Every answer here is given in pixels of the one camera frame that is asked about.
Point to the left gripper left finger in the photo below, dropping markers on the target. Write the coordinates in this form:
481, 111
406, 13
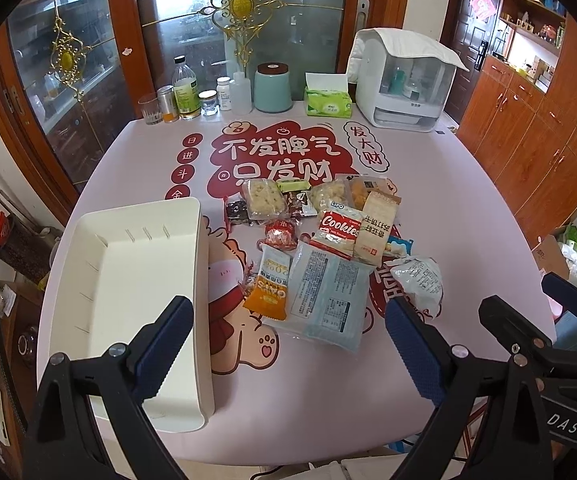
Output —
63, 440

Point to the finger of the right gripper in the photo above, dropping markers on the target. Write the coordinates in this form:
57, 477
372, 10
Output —
561, 291
516, 334

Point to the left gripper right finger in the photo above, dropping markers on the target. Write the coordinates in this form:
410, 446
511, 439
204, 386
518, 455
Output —
513, 440

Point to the white snack bag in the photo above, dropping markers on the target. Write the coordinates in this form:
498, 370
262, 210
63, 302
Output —
421, 281

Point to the small blue snack packet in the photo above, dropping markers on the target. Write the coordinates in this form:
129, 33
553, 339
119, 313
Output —
397, 247

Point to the large pale blue snack bag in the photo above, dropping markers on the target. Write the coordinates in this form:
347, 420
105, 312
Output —
327, 298

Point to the brown cracker packet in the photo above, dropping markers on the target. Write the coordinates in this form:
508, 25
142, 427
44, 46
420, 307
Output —
378, 217

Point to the red cookies packet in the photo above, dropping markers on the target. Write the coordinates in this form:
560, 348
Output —
338, 230

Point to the orange oats snack packet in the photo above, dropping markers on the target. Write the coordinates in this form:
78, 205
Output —
268, 297

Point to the walnut cake clear packet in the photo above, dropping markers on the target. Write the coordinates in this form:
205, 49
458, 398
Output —
322, 195

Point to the red candy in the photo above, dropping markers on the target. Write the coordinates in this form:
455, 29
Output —
282, 234

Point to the red black small packet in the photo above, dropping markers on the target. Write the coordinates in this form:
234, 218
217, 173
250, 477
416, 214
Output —
299, 205

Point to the clear rice cracker packet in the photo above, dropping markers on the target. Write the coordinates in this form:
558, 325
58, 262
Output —
264, 200

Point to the dark small snack packet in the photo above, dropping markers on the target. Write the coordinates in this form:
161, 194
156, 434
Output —
235, 211

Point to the orange pastry clear packet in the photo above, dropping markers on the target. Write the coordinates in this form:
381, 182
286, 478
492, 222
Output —
360, 187

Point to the cardboard box with bags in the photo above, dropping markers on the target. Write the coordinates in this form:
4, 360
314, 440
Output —
557, 253

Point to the cream plastic storage bin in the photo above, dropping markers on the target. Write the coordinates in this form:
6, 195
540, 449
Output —
121, 268

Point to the white countertop sterilizer appliance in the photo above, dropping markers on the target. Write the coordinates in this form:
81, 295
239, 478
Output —
402, 78

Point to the green tissue box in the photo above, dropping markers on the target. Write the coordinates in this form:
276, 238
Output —
326, 95

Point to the clear drinking glass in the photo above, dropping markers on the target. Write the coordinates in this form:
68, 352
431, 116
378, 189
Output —
150, 109

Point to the teal canister brown lid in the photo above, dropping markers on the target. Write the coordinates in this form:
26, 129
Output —
272, 88

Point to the metal tin can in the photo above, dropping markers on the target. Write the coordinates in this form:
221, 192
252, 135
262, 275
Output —
167, 104

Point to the white plastic squeeze bottle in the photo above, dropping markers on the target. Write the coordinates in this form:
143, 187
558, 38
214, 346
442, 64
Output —
241, 94

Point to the green label glass bottle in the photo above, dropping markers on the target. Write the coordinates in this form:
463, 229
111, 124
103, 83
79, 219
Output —
185, 89

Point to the white pill bottle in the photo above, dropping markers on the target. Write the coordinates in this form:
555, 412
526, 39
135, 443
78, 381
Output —
224, 93

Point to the glass sliding door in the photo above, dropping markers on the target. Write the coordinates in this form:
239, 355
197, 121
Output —
73, 73

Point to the wooden cabinet wall unit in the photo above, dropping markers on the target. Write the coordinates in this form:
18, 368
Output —
521, 123

